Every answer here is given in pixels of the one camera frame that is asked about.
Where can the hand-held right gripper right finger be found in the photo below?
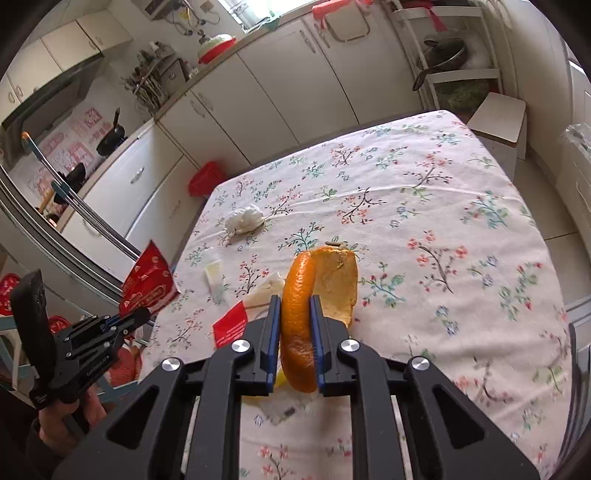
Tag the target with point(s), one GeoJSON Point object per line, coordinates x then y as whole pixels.
{"type": "Point", "coordinates": [316, 341]}

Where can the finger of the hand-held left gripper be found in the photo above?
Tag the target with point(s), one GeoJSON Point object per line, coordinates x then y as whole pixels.
{"type": "Point", "coordinates": [138, 317]}
{"type": "Point", "coordinates": [129, 333]}

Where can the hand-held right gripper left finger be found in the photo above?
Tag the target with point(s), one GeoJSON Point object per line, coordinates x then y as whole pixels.
{"type": "Point", "coordinates": [274, 337]}

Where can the curled orange peel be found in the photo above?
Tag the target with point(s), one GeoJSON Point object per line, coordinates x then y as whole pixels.
{"type": "Point", "coordinates": [295, 314]}

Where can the red snack packet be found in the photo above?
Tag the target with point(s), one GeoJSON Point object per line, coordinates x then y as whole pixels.
{"type": "Point", "coordinates": [147, 281]}

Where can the person's left hand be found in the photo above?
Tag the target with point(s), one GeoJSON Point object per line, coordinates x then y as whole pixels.
{"type": "Point", "coordinates": [94, 408]}

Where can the red paper piece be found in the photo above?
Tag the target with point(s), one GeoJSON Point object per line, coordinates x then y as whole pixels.
{"type": "Point", "coordinates": [231, 325]}

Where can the white paper piece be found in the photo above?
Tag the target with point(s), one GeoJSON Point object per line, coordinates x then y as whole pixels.
{"type": "Point", "coordinates": [265, 290]}

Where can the small white wrapper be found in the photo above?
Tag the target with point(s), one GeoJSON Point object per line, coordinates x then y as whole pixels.
{"type": "Point", "coordinates": [214, 277]}

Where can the small brown stem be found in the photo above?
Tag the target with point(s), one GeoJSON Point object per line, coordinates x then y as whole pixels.
{"type": "Point", "coordinates": [333, 241]}

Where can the white crumpled tissue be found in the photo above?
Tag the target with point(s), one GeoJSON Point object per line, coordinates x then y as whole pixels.
{"type": "Point", "coordinates": [244, 220]}

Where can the black pot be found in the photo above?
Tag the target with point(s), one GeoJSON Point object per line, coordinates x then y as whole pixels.
{"type": "Point", "coordinates": [71, 182]}

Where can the red waste bin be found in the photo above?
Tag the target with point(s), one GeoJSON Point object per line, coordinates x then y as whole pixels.
{"type": "Point", "coordinates": [205, 180]}

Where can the floral tablecloth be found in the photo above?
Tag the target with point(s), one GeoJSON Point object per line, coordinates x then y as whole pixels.
{"type": "Point", "coordinates": [415, 207]}

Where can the black wok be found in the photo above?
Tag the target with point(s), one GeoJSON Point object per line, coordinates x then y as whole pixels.
{"type": "Point", "coordinates": [111, 138]}

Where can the dark range hood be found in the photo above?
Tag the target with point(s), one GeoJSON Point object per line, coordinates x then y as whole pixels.
{"type": "Point", "coordinates": [51, 97]}

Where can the dish rack with utensils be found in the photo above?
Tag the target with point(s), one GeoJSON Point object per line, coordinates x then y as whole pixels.
{"type": "Point", "coordinates": [152, 76]}

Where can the white kitchen base cabinets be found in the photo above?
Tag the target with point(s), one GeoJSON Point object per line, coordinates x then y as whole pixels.
{"type": "Point", "coordinates": [277, 92]}

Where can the red and green bowl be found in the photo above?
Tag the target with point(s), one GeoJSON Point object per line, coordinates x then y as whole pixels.
{"type": "Point", "coordinates": [217, 48]}

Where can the green vegetables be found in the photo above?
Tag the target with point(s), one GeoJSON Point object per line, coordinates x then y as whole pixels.
{"type": "Point", "coordinates": [461, 94]}

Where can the white stool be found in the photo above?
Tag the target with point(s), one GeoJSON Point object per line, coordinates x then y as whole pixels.
{"type": "Point", "coordinates": [501, 115]}

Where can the white drawer unit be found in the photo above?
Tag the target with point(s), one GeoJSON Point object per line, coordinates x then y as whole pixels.
{"type": "Point", "coordinates": [577, 184]}

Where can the black pan with lid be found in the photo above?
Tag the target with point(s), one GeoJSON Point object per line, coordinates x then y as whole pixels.
{"type": "Point", "coordinates": [443, 55]}

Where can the white shelf rack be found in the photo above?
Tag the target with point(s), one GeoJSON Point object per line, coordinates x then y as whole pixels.
{"type": "Point", "coordinates": [489, 76]}

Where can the white plastic bag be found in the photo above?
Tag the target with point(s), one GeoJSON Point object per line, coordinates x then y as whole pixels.
{"type": "Point", "coordinates": [478, 55]}

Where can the clear plastic bag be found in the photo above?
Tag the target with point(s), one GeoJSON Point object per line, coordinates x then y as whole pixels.
{"type": "Point", "coordinates": [577, 138]}

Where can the red cloth on rack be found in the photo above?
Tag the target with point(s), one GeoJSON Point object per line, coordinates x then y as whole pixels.
{"type": "Point", "coordinates": [436, 18]}

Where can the metal sliding door frame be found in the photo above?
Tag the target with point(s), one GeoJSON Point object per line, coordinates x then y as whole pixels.
{"type": "Point", "coordinates": [55, 240]}

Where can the red patterned wall stickers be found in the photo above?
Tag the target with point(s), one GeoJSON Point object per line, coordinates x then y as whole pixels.
{"type": "Point", "coordinates": [64, 147]}

